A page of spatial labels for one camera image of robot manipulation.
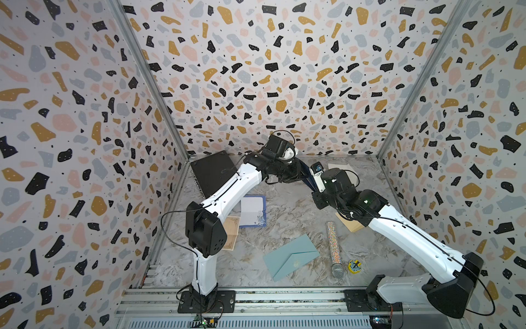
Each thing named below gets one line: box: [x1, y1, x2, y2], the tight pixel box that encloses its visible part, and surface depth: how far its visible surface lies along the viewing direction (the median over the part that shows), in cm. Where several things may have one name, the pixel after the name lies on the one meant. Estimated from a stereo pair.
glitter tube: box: [326, 220, 345, 279], surface depth 85 cm
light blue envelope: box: [263, 233, 321, 282], surface depth 86 cm
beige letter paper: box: [221, 215, 241, 251], surface depth 94 cm
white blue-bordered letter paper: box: [239, 195, 267, 229], surface depth 99 cm
